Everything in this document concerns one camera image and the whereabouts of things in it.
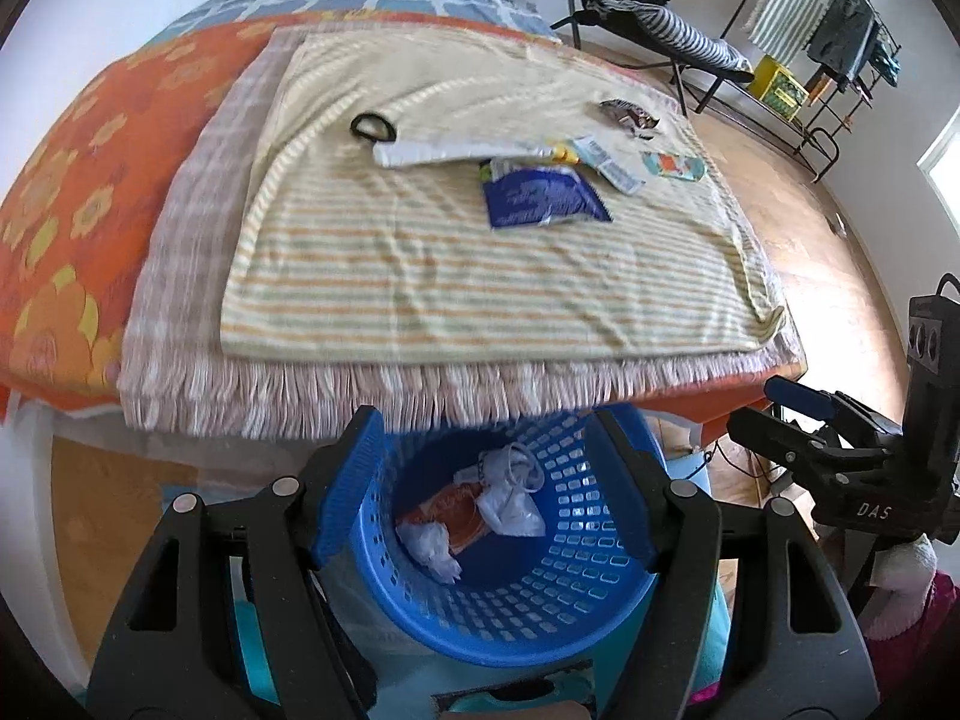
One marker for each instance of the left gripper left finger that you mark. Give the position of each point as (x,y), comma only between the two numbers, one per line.
(224,615)

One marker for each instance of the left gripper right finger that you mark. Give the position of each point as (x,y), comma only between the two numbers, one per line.
(795,649)

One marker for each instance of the white plastic bag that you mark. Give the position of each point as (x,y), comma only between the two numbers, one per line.
(509,478)

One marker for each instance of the red medicine box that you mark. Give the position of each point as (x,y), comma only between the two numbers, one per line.
(455,507)

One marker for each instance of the brown snickers wrapper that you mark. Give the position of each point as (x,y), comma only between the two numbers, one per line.
(632,119)

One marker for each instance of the blue foil pouch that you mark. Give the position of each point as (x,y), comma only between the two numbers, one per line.
(521,194)

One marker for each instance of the yellow colourful candy wrapper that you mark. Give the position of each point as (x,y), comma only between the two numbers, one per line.
(565,153)

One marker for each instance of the white tube wrapper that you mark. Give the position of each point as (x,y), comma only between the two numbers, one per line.
(405,153)

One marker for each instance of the blue plastic basket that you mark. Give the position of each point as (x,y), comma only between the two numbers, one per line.
(521,601)

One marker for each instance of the light blue snack wrapper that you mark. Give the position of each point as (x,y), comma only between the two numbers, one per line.
(675,166)

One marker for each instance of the yellow crate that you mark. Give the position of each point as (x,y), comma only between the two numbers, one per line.
(777,88)

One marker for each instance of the striped yellow towel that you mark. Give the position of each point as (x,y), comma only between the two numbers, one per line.
(341,260)

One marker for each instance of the orange floral bedsheet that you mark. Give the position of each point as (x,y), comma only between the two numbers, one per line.
(76,227)

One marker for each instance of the dark hanging jacket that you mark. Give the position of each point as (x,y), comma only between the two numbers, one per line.
(849,37)

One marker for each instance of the white printed label sachet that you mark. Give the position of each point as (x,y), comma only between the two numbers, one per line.
(599,160)

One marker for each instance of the striped cushion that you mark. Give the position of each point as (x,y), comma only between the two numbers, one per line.
(662,30)

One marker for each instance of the black clothes rack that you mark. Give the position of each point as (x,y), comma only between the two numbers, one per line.
(812,137)

